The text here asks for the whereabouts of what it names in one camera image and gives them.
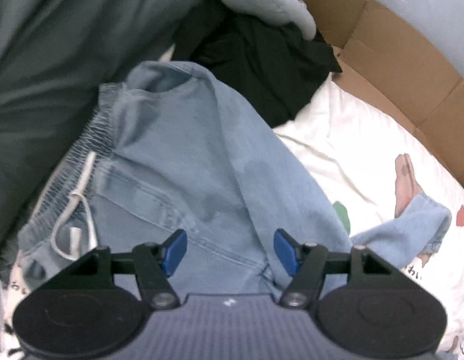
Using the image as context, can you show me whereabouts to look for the light blue denim pants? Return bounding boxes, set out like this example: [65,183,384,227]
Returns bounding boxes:
[18,62,451,297]

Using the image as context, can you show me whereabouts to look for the white printed bed sheet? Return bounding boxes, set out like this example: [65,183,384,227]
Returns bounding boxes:
[0,79,464,359]

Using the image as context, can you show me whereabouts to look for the black garment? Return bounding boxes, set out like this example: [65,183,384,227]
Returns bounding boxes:
[173,0,342,128]

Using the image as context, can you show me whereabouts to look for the brown cardboard box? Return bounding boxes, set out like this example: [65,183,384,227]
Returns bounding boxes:
[303,0,464,188]

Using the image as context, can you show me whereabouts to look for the dark green garment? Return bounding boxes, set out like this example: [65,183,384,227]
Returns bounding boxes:
[0,0,201,245]

